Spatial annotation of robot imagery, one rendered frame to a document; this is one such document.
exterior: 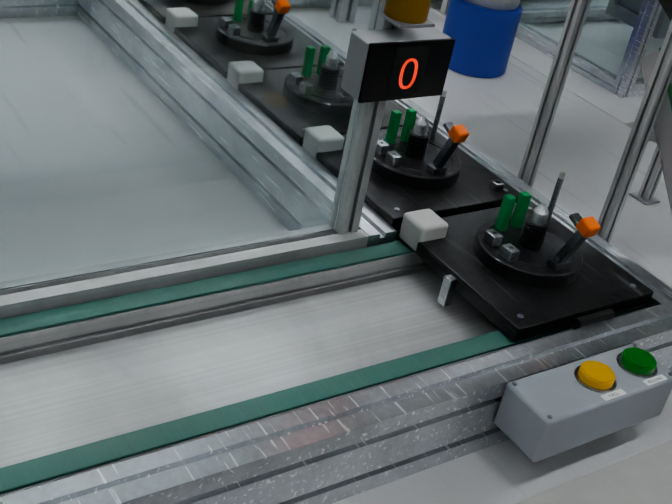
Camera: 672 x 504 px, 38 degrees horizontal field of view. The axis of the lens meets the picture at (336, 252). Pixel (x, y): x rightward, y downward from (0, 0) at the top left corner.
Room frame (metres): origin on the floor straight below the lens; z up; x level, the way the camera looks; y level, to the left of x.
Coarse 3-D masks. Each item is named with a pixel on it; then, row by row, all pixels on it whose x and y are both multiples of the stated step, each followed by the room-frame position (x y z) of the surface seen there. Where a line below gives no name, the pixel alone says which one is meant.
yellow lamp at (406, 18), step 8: (392, 0) 1.08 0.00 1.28; (400, 0) 1.07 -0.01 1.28; (408, 0) 1.07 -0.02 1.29; (416, 0) 1.07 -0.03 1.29; (424, 0) 1.08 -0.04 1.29; (384, 8) 1.09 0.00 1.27; (392, 8) 1.08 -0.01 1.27; (400, 8) 1.07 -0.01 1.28; (408, 8) 1.07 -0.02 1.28; (416, 8) 1.07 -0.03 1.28; (424, 8) 1.08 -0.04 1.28; (392, 16) 1.08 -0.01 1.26; (400, 16) 1.07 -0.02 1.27; (408, 16) 1.07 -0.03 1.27; (416, 16) 1.08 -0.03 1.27; (424, 16) 1.08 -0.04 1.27
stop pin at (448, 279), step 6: (444, 276) 1.05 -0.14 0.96; (450, 276) 1.05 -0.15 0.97; (444, 282) 1.04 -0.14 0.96; (450, 282) 1.04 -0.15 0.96; (456, 282) 1.04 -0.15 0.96; (444, 288) 1.04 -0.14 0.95; (450, 288) 1.04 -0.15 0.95; (444, 294) 1.04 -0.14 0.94; (450, 294) 1.04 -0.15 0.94; (438, 300) 1.05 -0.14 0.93; (444, 300) 1.04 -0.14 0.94; (450, 300) 1.04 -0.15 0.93; (444, 306) 1.04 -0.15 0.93
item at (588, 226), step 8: (576, 216) 1.08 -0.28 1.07; (592, 216) 1.07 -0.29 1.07; (576, 224) 1.07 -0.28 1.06; (584, 224) 1.06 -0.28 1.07; (592, 224) 1.06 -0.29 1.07; (576, 232) 1.07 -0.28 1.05; (584, 232) 1.06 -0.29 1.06; (592, 232) 1.06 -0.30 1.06; (568, 240) 1.07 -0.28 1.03; (576, 240) 1.06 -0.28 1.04; (584, 240) 1.07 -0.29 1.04; (568, 248) 1.07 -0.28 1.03; (576, 248) 1.07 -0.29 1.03; (560, 256) 1.08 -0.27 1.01; (568, 256) 1.08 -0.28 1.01
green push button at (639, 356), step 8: (624, 352) 0.95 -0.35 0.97; (632, 352) 0.95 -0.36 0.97; (640, 352) 0.96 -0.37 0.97; (648, 352) 0.96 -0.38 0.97; (624, 360) 0.94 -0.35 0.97; (632, 360) 0.94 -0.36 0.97; (640, 360) 0.94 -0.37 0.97; (648, 360) 0.94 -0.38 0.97; (632, 368) 0.93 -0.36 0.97; (640, 368) 0.93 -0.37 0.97; (648, 368) 0.93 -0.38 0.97
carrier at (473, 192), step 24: (408, 120) 1.36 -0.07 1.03; (384, 144) 1.30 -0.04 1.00; (408, 144) 1.32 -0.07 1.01; (432, 144) 1.37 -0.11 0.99; (384, 168) 1.27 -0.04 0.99; (408, 168) 1.27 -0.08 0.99; (432, 168) 1.27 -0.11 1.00; (456, 168) 1.31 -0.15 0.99; (480, 168) 1.36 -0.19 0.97; (384, 192) 1.22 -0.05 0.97; (408, 192) 1.24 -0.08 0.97; (432, 192) 1.25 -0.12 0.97; (456, 192) 1.27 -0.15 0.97; (480, 192) 1.28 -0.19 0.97; (504, 192) 1.30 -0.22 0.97; (384, 216) 1.17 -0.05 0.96
